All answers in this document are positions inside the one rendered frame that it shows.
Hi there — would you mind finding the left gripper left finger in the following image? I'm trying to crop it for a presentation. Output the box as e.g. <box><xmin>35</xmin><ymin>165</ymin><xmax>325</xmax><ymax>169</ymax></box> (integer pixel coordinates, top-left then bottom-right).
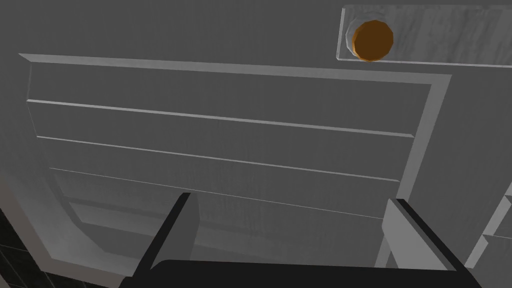
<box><xmin>133</xmin><ymin>191</ymin><xmax>201</xmax><ymax>277</ymax></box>

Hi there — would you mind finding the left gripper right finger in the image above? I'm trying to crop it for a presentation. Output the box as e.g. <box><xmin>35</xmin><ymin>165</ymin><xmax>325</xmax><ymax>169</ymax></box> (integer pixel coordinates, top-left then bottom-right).
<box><xmin>381</xmin><ymin>197</ymin><xmax>469</xmax><ymax>272</ymax></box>

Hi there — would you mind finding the grey panelled cupboard door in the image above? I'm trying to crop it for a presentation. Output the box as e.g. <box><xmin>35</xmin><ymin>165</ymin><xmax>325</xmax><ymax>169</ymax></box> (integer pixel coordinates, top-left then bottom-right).
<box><xmin>0</xmin><ymin>0</ymin><xmax>512</xmax><ymax>288</ymax></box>

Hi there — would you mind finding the orange and grey round knob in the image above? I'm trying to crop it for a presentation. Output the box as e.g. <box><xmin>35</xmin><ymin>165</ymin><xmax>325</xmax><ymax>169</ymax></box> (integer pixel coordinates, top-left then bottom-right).
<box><xmin>345</xmin><ymin>12</ymin><xmax>395</xmax><ymax>63</ymax></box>

